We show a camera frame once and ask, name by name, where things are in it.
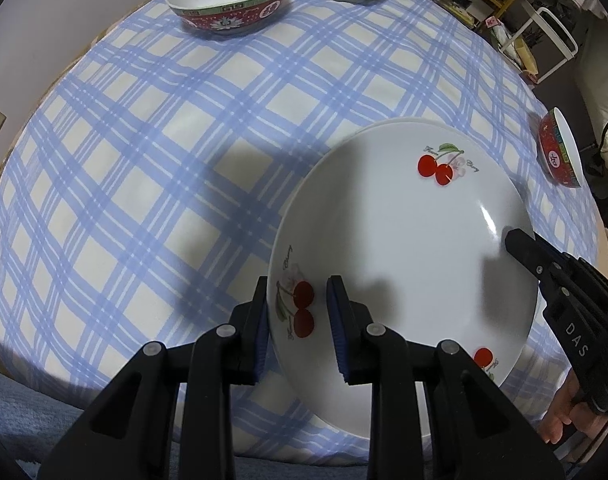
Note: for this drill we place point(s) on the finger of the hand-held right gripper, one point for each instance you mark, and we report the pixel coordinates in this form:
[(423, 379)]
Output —
[(529, 255)]

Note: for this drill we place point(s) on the white cherry print plate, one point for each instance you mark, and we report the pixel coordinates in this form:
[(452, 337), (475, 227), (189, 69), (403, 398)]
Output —
[(409, 260)]

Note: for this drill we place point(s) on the blue plaid tablecloth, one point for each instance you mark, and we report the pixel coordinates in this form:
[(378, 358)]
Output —
[(133, 185)]

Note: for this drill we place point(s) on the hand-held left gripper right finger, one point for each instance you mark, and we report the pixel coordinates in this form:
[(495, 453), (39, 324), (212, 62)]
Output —
[(336, 330)]

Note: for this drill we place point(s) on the person's right hand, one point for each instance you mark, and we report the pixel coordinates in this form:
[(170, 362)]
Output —
[(559, 415)]

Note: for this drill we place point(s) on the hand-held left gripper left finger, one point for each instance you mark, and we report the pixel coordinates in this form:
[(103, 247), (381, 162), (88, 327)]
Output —
[(261, 360)]

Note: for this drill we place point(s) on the grey-blue fleece clothing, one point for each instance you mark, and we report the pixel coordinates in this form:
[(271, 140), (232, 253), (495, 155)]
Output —
[(23, 410)]

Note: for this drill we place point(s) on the white trolley cart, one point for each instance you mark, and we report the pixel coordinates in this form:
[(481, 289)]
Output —
[(559, 35)]

